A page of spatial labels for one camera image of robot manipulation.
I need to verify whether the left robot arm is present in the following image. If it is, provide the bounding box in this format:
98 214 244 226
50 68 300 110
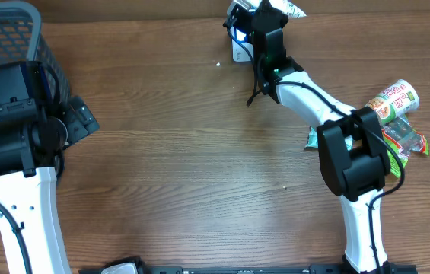
0 61 100 273

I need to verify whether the white barcode scanner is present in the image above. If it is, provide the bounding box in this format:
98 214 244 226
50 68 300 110
231 27 253 62

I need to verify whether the white tube with gold cap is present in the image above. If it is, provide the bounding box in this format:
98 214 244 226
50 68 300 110
249 0 307 18

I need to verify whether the cup noodles container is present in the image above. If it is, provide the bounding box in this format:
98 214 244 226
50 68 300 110
366 79 420 126

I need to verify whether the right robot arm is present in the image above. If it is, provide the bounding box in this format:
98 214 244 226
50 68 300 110
223 1 397 273

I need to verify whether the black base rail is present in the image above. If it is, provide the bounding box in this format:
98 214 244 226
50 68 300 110
78 256 418 274

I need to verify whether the teal snack packet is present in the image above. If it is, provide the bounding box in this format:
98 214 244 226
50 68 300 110
304 127 354 151

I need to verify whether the grey plastic shopping basket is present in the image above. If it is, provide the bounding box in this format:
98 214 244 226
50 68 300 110
0 1 70 198

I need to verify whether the green chip bag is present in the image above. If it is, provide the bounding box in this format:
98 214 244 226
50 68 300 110
382 114 429 167

